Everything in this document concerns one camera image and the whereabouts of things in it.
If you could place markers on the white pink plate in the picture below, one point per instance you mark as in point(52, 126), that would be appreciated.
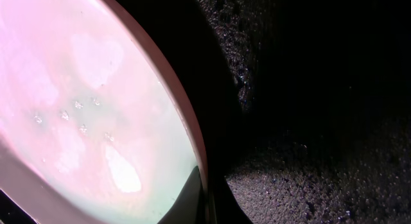
point(95, 124)

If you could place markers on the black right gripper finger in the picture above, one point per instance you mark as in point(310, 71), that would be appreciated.
point(189, 207)

